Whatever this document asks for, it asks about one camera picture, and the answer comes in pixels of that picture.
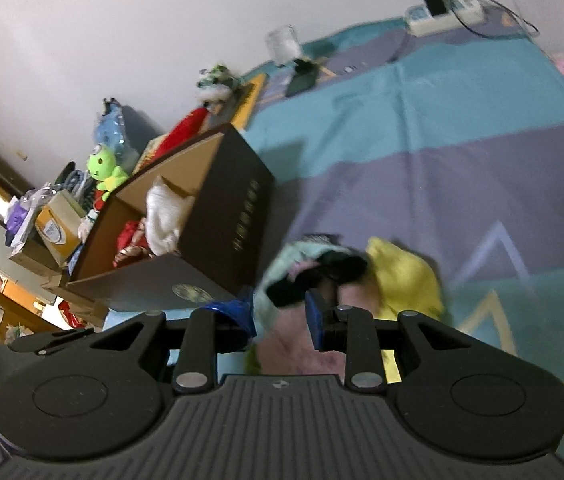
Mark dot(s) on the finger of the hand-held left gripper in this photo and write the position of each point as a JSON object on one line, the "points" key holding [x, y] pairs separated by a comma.
{"points": [[36, 345]]}

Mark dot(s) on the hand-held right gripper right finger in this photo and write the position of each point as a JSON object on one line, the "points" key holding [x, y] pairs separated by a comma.
{"points": [[317, 320]]}

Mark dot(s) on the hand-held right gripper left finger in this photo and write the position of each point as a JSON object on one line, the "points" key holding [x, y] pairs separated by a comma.
{"points": [[234, 316]]}

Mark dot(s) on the mauve plush rabbit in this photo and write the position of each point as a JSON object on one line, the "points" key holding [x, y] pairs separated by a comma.
{"points": [[287, 345]]}

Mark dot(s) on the black soft toy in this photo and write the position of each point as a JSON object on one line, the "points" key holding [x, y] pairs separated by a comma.
{"points": [[342, 265]]}

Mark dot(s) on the mint green cloth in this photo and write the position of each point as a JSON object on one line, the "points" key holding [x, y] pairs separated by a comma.
{"points": [[282, 255]]}

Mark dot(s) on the yellow cloth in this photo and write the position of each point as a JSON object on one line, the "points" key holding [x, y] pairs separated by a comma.
{"points": [[402, 275]]}

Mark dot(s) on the brown cardboard box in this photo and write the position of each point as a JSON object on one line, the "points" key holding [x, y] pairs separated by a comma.
{"points": [[242, 210]]}

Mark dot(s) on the white plush toy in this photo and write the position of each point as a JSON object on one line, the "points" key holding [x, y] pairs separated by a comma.
{"points": [[164, 220]]}

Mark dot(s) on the red white patterned cloth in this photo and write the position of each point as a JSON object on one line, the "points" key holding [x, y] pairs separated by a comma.
{"points": [[131, 242]]}

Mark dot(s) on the wooden shelf unit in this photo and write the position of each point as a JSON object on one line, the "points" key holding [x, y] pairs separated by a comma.
{"points": [[21, 280]]}

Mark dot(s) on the purple white plastic bag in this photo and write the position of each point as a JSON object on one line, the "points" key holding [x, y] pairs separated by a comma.
{"points": [[19, 215]]}

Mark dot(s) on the yellow tissue carton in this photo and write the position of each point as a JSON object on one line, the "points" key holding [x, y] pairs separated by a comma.
{"points": [[59, 230]]}

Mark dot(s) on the red white doll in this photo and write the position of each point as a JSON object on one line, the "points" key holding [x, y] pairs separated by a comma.
{"points": [[96, 202]]}

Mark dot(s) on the blue white knitted cloth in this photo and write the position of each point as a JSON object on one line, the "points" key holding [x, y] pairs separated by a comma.
{"points": [[74, 180]]}

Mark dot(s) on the colourful picture book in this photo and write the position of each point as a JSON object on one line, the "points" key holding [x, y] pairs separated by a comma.
{"points": [[149, 152]]}

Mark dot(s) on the green frog plush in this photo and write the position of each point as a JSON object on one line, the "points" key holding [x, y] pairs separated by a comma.
{"points": [[104, 162]]}

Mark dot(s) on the red plush toy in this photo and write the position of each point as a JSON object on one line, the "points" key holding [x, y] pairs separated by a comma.
{"points": [[186, 125]]}

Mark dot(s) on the yellow book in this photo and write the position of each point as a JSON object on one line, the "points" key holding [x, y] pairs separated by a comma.
{"points": [[254, 95]]}

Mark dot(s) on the blue packaged plush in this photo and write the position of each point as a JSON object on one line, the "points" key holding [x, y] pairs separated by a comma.
{"points": [[111, 127]]}

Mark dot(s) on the panda plush toy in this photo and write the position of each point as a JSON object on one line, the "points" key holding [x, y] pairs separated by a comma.
{"points": [[216, 80]]}

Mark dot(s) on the blue purple bed sheet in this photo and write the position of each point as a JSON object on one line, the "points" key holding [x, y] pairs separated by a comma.
{"points": [[462, 110]]}

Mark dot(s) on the white power strip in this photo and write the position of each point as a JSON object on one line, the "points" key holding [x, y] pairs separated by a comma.
{"points": [[457, 10]]}

